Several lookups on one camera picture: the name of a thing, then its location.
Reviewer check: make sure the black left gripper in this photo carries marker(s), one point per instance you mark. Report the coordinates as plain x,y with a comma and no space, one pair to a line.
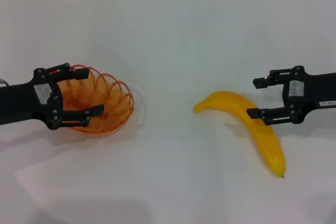
21,103

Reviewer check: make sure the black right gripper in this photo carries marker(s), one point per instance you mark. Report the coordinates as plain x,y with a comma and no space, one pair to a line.
317,90

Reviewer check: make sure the yellow banana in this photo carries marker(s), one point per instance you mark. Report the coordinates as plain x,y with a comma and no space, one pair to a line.
270,148

